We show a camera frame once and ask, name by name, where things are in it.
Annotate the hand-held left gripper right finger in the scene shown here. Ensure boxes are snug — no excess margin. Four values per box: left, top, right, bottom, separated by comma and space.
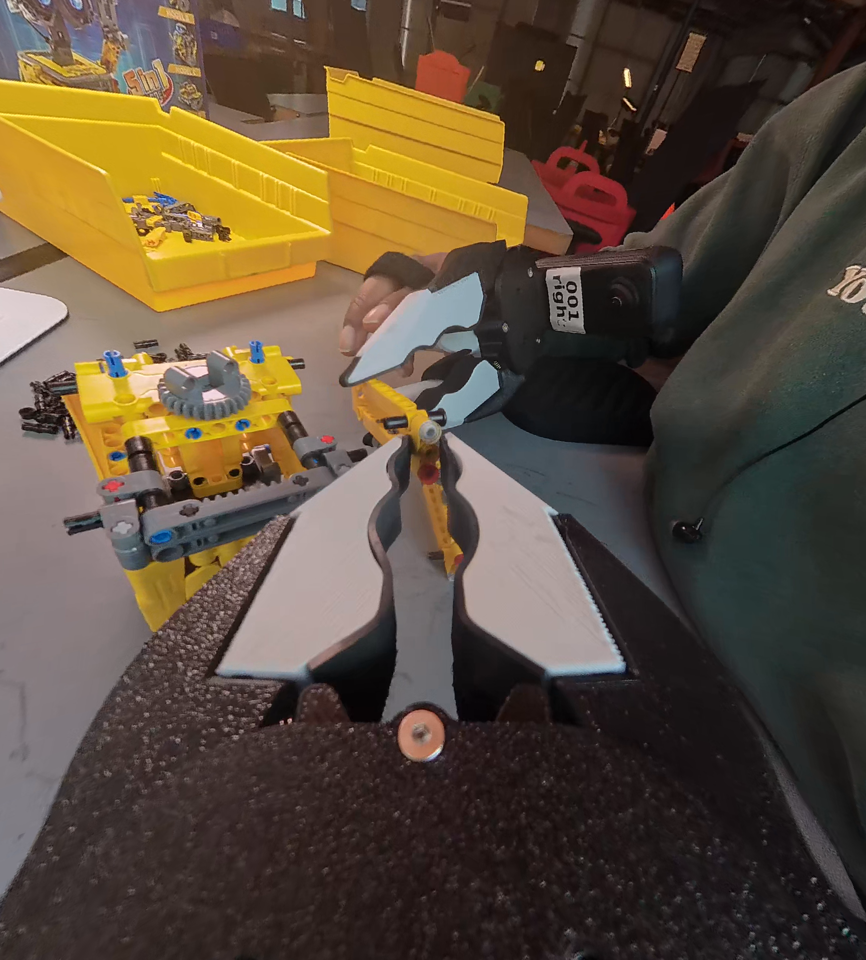
440, 433, 629, 723

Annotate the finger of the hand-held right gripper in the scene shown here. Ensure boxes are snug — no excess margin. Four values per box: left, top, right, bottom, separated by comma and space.
337, 270, 488, 390
405, 352, 515, 432

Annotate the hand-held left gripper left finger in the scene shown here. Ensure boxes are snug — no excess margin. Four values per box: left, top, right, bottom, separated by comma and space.
215, 433, 407, 723

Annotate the yellow lego panel assembly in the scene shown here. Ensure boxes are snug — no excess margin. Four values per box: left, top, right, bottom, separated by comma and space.
352, 378, 467, 579

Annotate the yellow lego vehicle model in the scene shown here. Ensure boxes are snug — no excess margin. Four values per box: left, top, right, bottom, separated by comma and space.
64, 341, 375, 633

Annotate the pile of small lego pins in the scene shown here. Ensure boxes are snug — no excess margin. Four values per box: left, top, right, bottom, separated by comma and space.
20, 339, 212, 441

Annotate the person's right forearm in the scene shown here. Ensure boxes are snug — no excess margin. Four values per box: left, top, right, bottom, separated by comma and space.
622, 168, 801, 451

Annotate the heap of mixed lego parts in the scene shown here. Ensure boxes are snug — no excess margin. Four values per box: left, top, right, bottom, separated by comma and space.
121, 191, 233, 249

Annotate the lego set box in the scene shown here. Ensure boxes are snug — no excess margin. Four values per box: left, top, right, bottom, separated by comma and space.
0, 0, 212, 121

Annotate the red plastic carrier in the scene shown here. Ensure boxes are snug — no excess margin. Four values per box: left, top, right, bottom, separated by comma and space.
534, 146, 602, 198
556, 172, 638, 250

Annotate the orange plastic item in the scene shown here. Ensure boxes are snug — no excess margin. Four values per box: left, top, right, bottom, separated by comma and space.
415, 51, 473, 95

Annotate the white flat board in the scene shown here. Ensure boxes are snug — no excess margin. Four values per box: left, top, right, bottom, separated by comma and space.
0, 279, 70, 399

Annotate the black wired earphone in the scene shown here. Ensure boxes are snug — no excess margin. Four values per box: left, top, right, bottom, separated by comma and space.
656, 372, 866, 544

